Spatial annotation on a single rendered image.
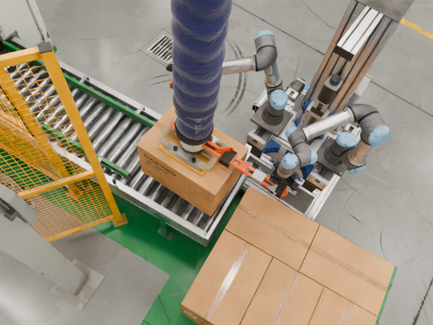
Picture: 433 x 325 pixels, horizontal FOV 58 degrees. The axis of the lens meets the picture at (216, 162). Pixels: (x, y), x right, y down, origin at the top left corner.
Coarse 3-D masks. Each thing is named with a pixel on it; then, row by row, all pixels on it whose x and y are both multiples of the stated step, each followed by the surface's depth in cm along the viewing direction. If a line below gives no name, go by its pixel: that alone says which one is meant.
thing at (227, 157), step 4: (224, 152) 235; (228, 152) 236; (232, 152) 236; (236, 152) 235; (220, 156) 233; (224, 156) 234; (228, 156) 234; (232, 156) 235; (236, 156) 235; (220, 160) 233; (224, 160) 233; (228, 160) 233; (232, 160) 232; (224, 164) 235; (228, 164) 231
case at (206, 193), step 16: (160, 128) 256; (144, 144) 250; (240, 144) 255; (144, 160) 263; (160, 160) 246; (208, 160) 249; (160, 176) 269; (176, 176) 252; (192, 176) 243; (208, 176) 244; (224, 176) 244; (176, 192) 277; (192, 192) 258; (208, 192) 241; (224, 192) 267; (208, 208) 264
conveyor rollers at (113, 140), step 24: (24, 72) 331; (48, 96) 326; (72, 96) 325; (48, 120) 313; (120, 120) 321; (96, 144) 307; (120, 144) 309; (144, 192) 293; (168, 192) 296; (216, 216) 290
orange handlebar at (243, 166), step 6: (174, 126) 241; (204, 144) 238; (210, 144) 239; (210, 150) 236; (240, 162) 234; (246, 162) 234; (240, 168) 232; (246, 168) 232; (252, 168) 233; (246, 174) 232; (252, 174) 231
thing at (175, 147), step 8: (160, 144) 249; (176, 144) 249; (168, 152) 247; (176, 152) 246; (176, 160) 246; (184, 160) 245; (192, 160) 242; (200, 160) 245; (192, 168) 243; (200, 168) 243
